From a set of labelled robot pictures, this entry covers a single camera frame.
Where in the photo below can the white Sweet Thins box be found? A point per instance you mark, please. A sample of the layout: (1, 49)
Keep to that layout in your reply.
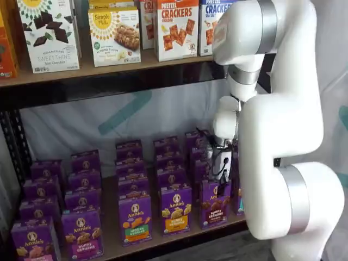
(49, 35)

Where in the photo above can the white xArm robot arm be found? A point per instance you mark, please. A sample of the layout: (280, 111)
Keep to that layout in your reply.
(285, 122)

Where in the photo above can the Simple Mills bars box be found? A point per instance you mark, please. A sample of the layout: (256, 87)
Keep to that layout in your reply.
(111, 4)
(114, 38)

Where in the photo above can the blue pretzel crackers box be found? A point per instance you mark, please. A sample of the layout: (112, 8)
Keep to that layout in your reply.
(208, 32)

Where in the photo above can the orange snack box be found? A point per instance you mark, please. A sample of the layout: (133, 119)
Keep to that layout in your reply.
(6, 49)

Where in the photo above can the purple Annie's box brown patch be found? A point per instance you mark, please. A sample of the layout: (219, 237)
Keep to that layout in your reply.
(198, 155)
(213, 209)
(200, 172)
(194, 139)

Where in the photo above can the purple Annie's box yellow patch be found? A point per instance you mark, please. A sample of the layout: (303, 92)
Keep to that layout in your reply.
(175, 212)
(170, 162)
(171, 178)
(166, 145)

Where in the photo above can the purple Annie's box pink patch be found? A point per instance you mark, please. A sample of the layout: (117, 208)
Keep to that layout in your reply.
(32, 239)
(40, 189)
(40, 209)
(46, 170)

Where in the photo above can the purple Annie's box teal patch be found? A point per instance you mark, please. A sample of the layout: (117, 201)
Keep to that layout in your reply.
(237, 202)

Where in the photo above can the black metal shelf rack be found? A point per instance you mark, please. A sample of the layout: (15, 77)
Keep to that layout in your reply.
(81, 92)

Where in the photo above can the orange cheddar pretzel crackers box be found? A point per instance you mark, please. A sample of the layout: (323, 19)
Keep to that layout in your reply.
(176, 32)

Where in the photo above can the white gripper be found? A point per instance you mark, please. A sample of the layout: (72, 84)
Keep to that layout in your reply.
(218, 169)

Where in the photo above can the purple Annie's box green patch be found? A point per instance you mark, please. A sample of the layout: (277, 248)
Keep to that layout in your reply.
(134, 217)
(129, 149)
(133, 187)
(131, 170)

